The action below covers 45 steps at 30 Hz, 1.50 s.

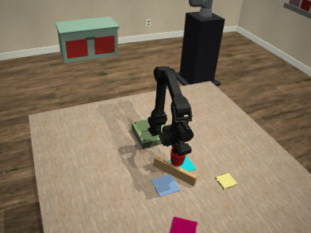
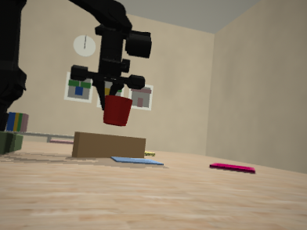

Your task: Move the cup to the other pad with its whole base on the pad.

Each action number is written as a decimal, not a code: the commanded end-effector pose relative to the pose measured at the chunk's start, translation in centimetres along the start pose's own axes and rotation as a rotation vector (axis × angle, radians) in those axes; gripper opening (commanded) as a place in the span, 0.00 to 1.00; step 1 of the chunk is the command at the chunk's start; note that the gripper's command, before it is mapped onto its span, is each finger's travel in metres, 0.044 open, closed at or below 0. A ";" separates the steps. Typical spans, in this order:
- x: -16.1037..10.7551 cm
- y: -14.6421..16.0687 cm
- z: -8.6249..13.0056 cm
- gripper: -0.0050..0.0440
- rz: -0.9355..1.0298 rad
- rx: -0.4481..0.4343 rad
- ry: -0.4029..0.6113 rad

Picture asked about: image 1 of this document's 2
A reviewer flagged yellow sticky-note pad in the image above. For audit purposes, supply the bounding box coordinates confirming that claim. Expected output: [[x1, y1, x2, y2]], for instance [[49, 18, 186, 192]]
[[216, 173, 237, 189]]

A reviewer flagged magenta square coaster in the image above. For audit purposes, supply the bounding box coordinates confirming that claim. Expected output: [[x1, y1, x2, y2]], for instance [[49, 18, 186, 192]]
[[170, 217, 198, 233]]

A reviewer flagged red cup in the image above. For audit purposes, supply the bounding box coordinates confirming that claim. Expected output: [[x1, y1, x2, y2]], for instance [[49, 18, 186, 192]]
[[171, 148, 186, 166]]

